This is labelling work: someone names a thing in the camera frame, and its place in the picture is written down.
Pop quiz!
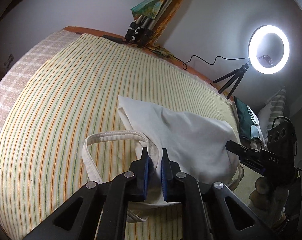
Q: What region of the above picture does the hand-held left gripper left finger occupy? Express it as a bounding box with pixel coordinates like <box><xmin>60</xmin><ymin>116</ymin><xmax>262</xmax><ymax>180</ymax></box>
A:
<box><xmin>23</xmin><ymin>147</ymin><xmax>151</xmax><ymax>240</ymax></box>

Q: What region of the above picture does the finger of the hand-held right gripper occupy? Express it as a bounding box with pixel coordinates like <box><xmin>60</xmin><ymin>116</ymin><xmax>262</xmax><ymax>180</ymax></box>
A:
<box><xmin>225</xmin><ymin>140</ymin><xmax>264</xmax><ymax>170</ymax></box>

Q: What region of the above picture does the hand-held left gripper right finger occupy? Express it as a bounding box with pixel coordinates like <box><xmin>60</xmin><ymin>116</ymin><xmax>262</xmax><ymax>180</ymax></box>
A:
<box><xmin>161</xmin><ymin>148</ymin><xmax>279</xmax><ymax>240</ymax></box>

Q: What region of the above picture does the white cloth tote bag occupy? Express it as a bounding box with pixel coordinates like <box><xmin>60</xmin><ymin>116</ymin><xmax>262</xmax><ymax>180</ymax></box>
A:
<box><xmin>82</xmin><ymin>95</ymin><xmax>244</xmax><ymax>224</ymax></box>

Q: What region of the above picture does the person's right hand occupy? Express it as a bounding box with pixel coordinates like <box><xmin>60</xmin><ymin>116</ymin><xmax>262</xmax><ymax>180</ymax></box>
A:
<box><xmin>250</xmin><ymin>176</ymin><xmax>289</xmax><ymax>217</ymax></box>

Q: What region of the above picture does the green patterned pillow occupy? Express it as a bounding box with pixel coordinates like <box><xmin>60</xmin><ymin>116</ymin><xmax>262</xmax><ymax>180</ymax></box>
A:
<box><xmin>233</xmin><ymin>96</ymin><xmax>265</xmax><ymax>145</ymax></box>

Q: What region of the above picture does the green white striped cushion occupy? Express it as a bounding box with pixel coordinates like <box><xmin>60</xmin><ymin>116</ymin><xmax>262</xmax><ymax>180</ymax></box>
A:
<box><xmin>257</xmin><ymin>86</ymin><xmax>288</xmax><ymax>130</ymax></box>

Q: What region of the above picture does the small black tripod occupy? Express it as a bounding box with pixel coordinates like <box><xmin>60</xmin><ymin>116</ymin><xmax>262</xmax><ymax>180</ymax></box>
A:
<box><xmin>212</xmin><ymin>64</ymin><xmax>250</xmax><ymax>100</ymax></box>

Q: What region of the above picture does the black gooseneck phone holder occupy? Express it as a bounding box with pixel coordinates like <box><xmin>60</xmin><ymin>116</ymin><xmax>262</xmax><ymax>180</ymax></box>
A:
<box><xmin>257</xmin><ymin>54</ymin><xmax>274</xmax><ymax>67</ymax></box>

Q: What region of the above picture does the striped yellow bedsheet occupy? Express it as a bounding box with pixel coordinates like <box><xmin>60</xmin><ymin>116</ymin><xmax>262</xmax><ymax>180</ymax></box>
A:
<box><xmin>0</xmin><ymin>32</ymin><xmax>267</xmax><ymax>240</ymax></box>

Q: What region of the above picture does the silver folded tripod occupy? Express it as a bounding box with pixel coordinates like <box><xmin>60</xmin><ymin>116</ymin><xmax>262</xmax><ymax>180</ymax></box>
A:
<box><xmin>124</xmin><ymin>0</ymin><xmax>189</xmax><ymax>48</ymax></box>

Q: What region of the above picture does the pink checked blanket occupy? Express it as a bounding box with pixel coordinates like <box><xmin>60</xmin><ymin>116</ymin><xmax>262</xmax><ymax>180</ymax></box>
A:
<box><xmin>0</xmin><ymin>29</ymin><xmax>81</xmax><ymax>135</ymax></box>

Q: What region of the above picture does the black power cable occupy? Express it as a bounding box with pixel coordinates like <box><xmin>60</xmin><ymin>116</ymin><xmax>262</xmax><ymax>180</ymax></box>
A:
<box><xmin>182</xmin><ymin>55</ymin><xmax>249</xmax><ymax>70</ymax></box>

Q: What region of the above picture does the white ring light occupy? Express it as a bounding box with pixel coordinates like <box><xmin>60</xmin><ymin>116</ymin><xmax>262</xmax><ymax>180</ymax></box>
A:
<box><xmin>248</xmin><ymin>25</ymin><xmax>290</xmax><ymax>75</ymax></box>

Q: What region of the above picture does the orange wooden bed frame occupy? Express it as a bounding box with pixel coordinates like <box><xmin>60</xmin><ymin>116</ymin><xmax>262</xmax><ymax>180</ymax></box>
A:
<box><xmin>63</xmin><ymin>26</ymin><xmax>231</xmax><ymax>98</ymax></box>

